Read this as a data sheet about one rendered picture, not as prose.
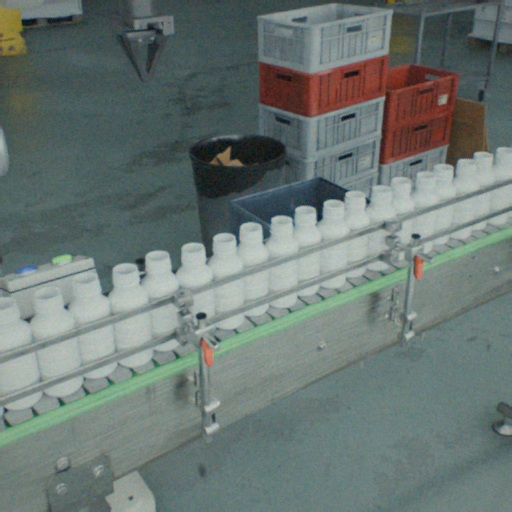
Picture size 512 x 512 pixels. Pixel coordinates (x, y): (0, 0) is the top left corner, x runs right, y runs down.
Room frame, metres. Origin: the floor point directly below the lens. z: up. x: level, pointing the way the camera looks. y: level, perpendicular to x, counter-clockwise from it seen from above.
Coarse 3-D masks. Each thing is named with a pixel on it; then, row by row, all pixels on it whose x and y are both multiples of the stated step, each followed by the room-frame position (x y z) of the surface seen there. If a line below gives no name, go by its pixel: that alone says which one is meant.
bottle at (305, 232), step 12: (300, 216) 1.04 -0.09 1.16; (312, 216) 1.04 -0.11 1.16; (300, 228) 1.04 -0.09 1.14; (312, 228) 1.04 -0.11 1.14; (300, 240) 1.03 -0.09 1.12; (312, 240) 1.03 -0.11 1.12; (300, 264) 1.03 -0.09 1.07; (312, 264) 1.03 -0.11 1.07; (300, 276) 1.03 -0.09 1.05; (312, 276) 1.03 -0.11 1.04; (312, 288) 1.03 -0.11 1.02
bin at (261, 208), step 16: (320, 176) 1.75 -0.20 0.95; (272, 192) 1.66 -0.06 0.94; (288, 192) 1.69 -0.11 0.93; (304, 192) 1.73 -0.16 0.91; (320, 192) 1.75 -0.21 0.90; (336, 192) 1.69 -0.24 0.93; (240, 208) 1.54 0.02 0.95; (256, 208) 1.63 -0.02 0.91; (272, 208) 1.66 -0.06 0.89; (288, 208) 1.69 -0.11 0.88; (320, 208) 1.74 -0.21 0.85; (240, 224) 1.54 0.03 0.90; (240, 240) 1.55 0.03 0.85
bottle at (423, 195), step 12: (420, 180) 1.20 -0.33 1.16; (432, 180) 1.20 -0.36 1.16; (420, 192) 1.20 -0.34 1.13; (432, 192) 1.20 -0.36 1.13; (420, 204) 1.18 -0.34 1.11; (432, 204) 1.18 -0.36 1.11; (420, 216) 1.18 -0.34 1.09; (432, 216) 1.19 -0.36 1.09; (420, 228) 1.18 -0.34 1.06; (432, 228) 1.19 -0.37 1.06
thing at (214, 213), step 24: (216, 144) 3.06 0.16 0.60; (240, 144) 3.09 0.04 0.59; (264, 144) 3.05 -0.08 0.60; (192, 168) 2.86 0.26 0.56; (216, 168) 2.68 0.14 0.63; (240, 168) 2.66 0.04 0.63; (264, 168) 2.70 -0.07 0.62; (216, 192) 2.70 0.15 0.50; (240, 192) 2.67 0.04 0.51; (216, 216) 2.71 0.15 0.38
